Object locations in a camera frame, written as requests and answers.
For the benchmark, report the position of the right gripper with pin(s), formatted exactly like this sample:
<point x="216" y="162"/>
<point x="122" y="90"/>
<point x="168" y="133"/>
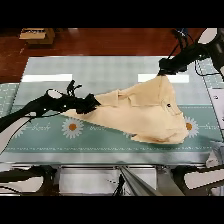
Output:
<point x="169" y="66"/>

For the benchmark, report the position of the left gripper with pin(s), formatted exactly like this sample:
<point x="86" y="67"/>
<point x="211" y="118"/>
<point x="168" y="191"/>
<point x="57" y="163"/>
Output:
<point x="86" y="104"/>

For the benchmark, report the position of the cream garment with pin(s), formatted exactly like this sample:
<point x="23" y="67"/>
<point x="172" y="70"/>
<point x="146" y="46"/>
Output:
<point x="143" y="113"/>

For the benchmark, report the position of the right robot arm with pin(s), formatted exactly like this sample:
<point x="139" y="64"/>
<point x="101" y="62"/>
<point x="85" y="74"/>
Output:
<point x="200" y="50"/>

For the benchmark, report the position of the cardboard box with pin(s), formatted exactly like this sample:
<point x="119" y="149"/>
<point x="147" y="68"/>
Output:
<point x="36" y="35"/>

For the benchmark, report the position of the silver frame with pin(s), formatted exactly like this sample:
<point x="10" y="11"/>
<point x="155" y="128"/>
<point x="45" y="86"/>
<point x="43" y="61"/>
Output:
<point x="140" y="183"/>

